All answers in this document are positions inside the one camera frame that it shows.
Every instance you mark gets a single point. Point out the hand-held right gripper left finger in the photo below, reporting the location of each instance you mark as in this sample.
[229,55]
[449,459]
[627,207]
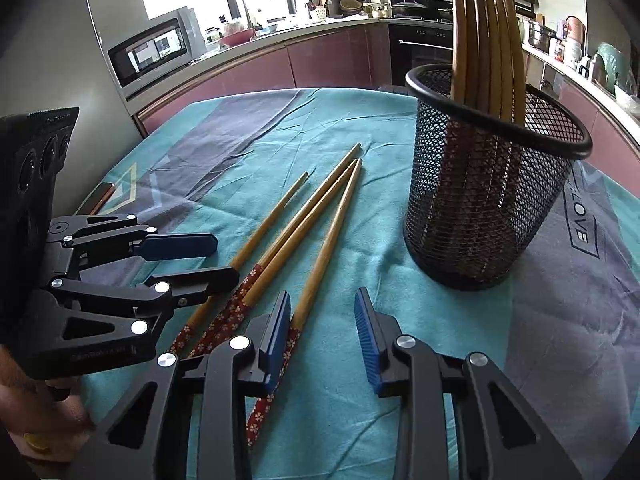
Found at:
[277,340]

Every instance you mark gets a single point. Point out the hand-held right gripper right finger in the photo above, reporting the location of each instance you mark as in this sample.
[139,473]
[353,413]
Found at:
[367,345]

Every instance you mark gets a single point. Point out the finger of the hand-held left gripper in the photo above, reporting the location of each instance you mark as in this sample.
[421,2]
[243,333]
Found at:
[200,282]
[180,246]

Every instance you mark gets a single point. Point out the wooden chopstick red floral end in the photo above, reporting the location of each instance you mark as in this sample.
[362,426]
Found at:
[330,240]
[270,220]

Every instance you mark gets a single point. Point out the wooden chopsticks bundle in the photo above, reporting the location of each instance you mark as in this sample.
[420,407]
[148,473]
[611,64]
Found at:
[310,205]

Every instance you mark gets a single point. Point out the black mesh holder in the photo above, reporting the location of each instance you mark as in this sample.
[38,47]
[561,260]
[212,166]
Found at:
[475,210]

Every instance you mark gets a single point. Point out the person's left hand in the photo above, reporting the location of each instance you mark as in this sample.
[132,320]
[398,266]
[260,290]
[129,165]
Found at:
[45,410]

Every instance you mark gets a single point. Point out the dark smartphone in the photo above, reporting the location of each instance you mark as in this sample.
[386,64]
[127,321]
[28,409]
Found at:
[94,199]

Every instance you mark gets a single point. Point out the grey refrigerator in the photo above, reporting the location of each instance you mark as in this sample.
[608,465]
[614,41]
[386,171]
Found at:
[75,60]

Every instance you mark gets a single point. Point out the teal and grey tablecloth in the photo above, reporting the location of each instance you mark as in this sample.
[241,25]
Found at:
[370,210]

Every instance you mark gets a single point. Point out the white countertop oven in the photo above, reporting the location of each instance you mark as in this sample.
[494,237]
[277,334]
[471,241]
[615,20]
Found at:
[150,50]

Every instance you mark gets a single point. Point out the pink bowl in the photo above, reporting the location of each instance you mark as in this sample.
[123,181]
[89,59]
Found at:
[237,37]

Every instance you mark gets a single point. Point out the pink base cabinet unit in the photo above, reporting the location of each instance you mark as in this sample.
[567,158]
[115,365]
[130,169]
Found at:
[320,60]
[615,135]

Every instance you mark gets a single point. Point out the kitchen faucet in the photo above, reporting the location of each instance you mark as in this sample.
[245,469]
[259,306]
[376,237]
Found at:
[247,7]

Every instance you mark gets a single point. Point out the dotted white mug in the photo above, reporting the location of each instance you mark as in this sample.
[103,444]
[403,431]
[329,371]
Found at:
[320,11]

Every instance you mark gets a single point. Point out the built-in black oven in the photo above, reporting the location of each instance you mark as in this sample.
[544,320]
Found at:
[415,55]

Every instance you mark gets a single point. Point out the woven basket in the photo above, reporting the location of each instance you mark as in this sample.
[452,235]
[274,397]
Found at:
[351,6]

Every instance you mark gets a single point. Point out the black lidded wok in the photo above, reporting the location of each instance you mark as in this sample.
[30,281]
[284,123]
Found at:
[407,8]

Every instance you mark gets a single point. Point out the black lidded pot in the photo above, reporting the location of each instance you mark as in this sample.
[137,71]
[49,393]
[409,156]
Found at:
[445,14]

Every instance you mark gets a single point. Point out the steel steamer pot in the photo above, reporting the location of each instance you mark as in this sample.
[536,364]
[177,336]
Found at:
[539,35]

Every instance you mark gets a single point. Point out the white canister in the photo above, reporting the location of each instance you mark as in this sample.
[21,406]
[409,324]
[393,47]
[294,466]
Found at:
[572,55]

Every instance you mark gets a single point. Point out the green air fryer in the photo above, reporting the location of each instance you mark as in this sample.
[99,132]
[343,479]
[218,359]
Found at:
[612,65]

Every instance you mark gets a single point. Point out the pink electric kettle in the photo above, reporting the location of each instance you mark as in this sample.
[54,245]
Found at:
[575,27]

